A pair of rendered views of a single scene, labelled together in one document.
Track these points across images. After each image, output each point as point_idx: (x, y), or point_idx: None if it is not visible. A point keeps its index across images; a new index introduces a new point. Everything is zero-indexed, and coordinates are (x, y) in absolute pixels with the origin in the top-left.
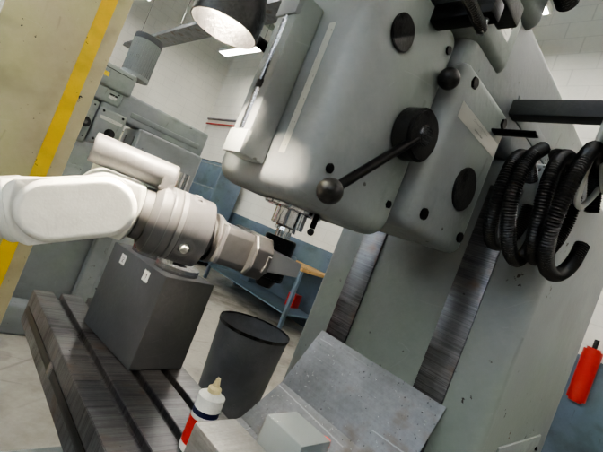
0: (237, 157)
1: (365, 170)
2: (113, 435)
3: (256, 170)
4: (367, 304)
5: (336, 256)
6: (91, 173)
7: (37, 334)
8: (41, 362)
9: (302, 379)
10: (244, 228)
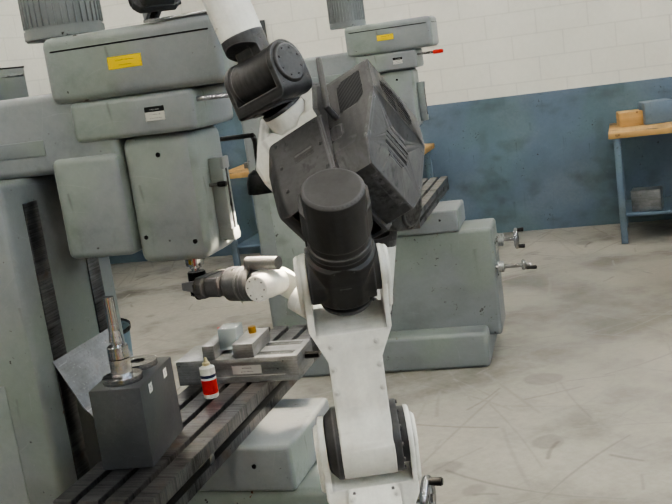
0: (216, 242)
1: None
2: (241, 401)
3: (224, 242)
4: (62, 314)
5: (28, 303)
6: (277, 273)
7: (187, 485)
8: (203, 475)
9: (86, 393)
10: (210, 274)
